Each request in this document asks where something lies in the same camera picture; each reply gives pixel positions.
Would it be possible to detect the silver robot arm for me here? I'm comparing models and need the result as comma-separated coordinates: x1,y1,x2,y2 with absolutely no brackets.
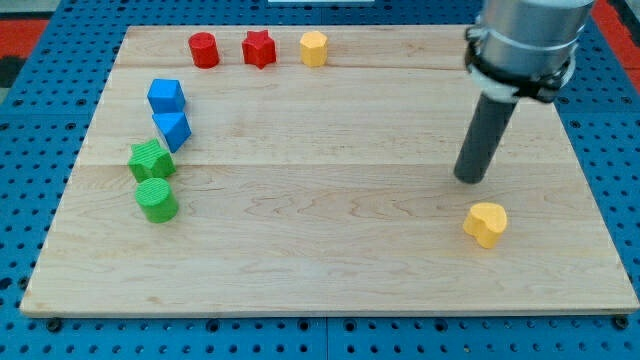
465,0,594,103

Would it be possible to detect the red star block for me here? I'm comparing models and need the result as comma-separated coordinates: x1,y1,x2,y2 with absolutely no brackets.
242,29,277,69

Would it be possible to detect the green star block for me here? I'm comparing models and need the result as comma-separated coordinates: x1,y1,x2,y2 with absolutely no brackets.
128,138,176,183

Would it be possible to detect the wooden board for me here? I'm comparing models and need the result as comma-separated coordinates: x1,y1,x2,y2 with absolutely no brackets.
21,25,639,318

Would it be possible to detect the yellow hexagon block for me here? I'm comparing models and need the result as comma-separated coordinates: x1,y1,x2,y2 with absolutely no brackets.
299,31,328,67

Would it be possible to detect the blue triangle block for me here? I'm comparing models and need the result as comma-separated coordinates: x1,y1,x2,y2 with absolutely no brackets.
152,112,192,153

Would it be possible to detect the green cylinder block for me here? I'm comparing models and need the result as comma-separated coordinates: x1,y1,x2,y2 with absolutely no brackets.
134,178,179,223

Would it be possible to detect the yellow heart block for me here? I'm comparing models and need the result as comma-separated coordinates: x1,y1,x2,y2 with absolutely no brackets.
462,202,508,249

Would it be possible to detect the blue cube block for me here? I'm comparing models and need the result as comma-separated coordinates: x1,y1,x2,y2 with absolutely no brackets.
147,78,186,113

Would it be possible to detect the red cylinder block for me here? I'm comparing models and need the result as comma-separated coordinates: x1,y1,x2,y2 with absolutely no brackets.
188,32,220,69

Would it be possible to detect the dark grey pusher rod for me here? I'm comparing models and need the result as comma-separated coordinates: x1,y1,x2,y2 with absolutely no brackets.
454,93,516,184

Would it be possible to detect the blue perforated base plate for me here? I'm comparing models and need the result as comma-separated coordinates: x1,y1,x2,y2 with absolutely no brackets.
1,1,639,359

